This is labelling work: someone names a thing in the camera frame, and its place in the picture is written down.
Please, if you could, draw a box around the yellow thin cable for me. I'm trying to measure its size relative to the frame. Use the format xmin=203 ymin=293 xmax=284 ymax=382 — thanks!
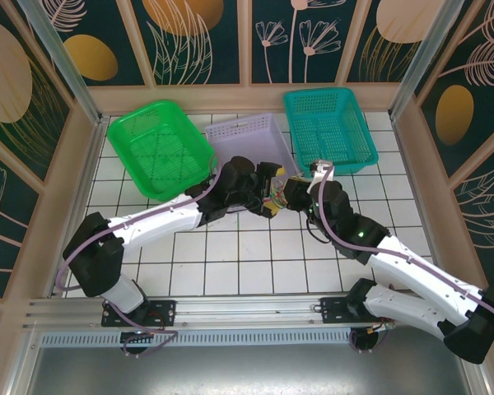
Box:
xmin=266 ymin=183 xmax=292 ymax=211

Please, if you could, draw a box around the dark green thin cable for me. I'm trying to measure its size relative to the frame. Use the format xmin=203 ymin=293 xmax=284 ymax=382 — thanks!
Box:
xmin=265 ymin=183 xmax=292 ymax=211

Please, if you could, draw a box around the lilac plastic basket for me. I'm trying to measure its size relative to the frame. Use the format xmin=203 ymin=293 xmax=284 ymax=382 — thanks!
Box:
xmin=204 ymin=113 xmax=302 ymax=182

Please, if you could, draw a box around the teal plastic basket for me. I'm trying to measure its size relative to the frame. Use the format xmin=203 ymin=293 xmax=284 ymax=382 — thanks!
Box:
xmin=282 ymin=86 xmax=380 ymax=177

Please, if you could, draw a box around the green plastic basket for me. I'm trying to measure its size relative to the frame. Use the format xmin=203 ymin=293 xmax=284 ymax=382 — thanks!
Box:
xmin=106 ymin=100 xmax=219 ymax=202

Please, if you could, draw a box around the grey metal plate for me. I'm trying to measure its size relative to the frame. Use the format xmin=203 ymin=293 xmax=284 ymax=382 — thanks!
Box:
xmin=24 ymin=346 xmax=485 ymax=395

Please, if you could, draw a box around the small black controller board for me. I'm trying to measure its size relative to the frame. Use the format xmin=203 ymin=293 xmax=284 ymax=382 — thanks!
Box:
xmin=120 ymin=330 xmax=156 ymax=344

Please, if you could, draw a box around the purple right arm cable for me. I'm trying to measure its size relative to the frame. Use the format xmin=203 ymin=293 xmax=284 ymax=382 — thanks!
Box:
xmin=315 ymin=164 xmax=494 ymax=356

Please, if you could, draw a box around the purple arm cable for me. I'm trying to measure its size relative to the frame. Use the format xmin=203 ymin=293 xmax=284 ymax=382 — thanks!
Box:
xmin=55 ymin=154 xmax=221 ymax=359
xmin=315 ymin=164 xmax=494 ymax=356

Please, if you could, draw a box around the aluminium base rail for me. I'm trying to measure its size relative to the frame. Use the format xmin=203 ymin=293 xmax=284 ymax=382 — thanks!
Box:
xmin=22 ymin=294 xmax=400 ymax=330

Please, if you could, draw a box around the red power wire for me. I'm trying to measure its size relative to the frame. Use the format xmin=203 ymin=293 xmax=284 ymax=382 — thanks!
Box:
xmin=368 ymin=317 xmax=396 ymax=333
xmin=147 ymin=312 xmax=169 ymax=332

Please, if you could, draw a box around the grey slotted cable duct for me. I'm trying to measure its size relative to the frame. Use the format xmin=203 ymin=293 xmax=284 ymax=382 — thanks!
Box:
xmin=39 ymin=332 xmax=355 ymax=348

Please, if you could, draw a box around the aluminium side rail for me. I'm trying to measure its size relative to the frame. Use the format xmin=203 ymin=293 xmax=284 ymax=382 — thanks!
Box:
xmin=44 ymin=117 xmax=110 ymax=300

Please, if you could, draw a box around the aluminium frame post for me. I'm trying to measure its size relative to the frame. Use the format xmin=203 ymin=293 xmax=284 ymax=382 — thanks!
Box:
xmin=16 ymin=0 xmax=110 ymax=127
xmin=388 ymin=0 xmax=466 ymax=123

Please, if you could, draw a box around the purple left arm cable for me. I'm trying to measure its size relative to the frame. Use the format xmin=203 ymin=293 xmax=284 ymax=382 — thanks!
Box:
xmin=55 ymin=154 xmax=221 ymax=359

